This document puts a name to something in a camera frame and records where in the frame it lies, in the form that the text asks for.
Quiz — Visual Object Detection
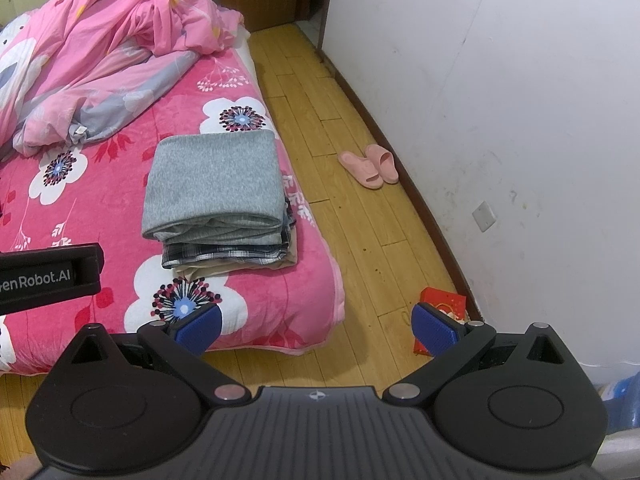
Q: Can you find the plaid shirt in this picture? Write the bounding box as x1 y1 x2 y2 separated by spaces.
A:
161 200 297 270

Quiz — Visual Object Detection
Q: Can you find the blue water jug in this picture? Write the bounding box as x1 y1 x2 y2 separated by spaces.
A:
595 372 640 433

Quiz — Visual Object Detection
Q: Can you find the white wall socket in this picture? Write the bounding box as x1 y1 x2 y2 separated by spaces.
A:
472 201 497 232

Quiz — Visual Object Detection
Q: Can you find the pink printed quilt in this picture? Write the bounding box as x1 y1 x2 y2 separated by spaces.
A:
0 0 246 161

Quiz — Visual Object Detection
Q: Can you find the pink slipper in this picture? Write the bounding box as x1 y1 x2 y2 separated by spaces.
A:
365 144 399 185
338 151 385 191

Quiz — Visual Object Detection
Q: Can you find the grey sweatshirt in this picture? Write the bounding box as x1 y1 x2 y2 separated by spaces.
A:
141 131 285 246

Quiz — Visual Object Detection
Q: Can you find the red packet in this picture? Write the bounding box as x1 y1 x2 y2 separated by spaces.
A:
412 287 471 357

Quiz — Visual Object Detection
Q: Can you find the pink floral bed sheet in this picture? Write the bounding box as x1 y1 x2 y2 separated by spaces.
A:
0 35 347 376

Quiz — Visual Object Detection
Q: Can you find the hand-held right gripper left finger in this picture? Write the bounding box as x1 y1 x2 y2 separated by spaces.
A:
59 302 251 406

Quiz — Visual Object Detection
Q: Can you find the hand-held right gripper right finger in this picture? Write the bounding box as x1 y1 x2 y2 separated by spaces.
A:
382 302 576 406

